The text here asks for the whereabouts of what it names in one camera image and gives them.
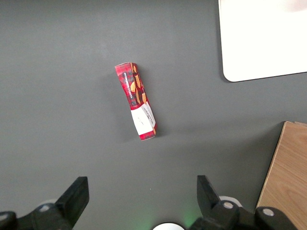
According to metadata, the red cookie box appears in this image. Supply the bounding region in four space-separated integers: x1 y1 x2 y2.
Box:
114 62 158 141

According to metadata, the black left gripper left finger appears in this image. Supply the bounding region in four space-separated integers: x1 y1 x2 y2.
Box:
0 176 90 230

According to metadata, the wooden board with handle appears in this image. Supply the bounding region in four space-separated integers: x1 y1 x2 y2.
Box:
255 121 307 230

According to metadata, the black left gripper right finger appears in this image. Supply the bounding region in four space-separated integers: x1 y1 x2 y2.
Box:
189 175 298 230

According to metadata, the white rectangular tray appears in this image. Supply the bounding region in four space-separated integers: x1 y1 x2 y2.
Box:
218 0 307 83

